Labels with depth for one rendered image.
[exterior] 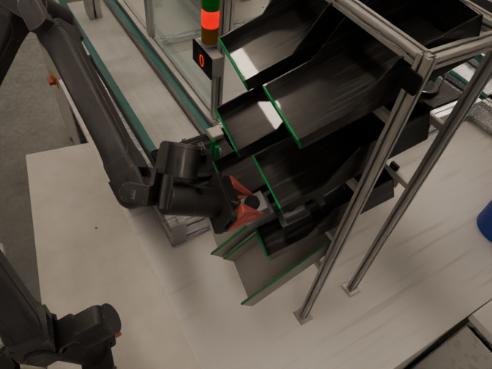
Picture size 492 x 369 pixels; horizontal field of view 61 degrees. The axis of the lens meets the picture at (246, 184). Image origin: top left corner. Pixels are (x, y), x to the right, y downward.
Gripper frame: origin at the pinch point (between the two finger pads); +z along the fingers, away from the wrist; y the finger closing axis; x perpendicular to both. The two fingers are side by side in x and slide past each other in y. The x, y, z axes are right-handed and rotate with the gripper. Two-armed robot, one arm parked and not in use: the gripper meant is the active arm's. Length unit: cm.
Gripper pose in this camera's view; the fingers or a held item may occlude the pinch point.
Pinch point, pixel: (253, 206)
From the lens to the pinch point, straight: 83.6
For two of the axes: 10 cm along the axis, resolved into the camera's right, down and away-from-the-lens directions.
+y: -3.3, -7.7, 5.5
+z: 7.9, 1.0, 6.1
